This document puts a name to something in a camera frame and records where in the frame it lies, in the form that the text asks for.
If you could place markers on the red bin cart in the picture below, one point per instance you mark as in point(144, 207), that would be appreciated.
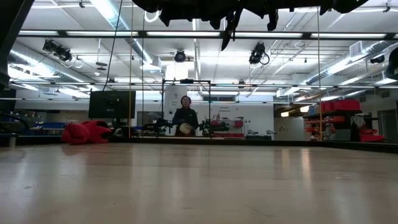
point(230, 135)

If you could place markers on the blue storage bin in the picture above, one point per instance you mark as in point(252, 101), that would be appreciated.
point(49, 125)

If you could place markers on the black computer monitor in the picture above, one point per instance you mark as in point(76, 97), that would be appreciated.
point(112, 104)

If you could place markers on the red black gardening glove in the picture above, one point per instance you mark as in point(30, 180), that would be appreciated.
point(84, 133)

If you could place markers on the round white object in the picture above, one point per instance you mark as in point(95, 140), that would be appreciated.
point(186, 128)

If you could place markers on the person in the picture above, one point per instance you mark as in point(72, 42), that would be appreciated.
point(185, 116)

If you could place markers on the black ceiling spotlight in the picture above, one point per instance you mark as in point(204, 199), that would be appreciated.
point(180, 56)
point(57, 49)
point(256, 56)

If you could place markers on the red bin shelf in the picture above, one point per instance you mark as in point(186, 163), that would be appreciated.
point(342, 105)

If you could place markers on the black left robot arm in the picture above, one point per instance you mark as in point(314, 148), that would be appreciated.
point(146, 4)

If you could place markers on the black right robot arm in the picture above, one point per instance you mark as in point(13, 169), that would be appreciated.
point(348, 4)

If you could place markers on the black distant robot arm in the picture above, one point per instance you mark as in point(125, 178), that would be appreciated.
point(160, 124)
point(211, 126)

